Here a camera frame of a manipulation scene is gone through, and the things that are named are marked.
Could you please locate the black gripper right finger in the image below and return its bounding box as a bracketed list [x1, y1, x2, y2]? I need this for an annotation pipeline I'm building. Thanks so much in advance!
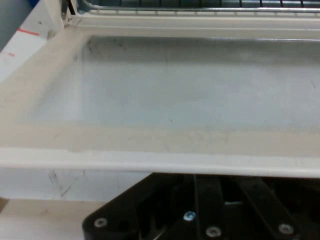
[219, 175, 320, 240]

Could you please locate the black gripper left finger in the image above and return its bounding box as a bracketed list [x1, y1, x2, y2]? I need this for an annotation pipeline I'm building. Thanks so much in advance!
[82, 172, 230, 240]

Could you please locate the oven door with bar handle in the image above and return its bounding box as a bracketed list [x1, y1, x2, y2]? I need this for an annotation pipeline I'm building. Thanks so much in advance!
[0, 22, 320, 240]

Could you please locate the cream toaster oven body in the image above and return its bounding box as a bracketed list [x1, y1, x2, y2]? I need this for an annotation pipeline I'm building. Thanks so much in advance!
[41, 0, 320, 26]

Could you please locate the metal wire oven rack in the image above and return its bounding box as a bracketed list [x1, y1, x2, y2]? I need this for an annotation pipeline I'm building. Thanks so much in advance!
[81, 0, 320, 14]

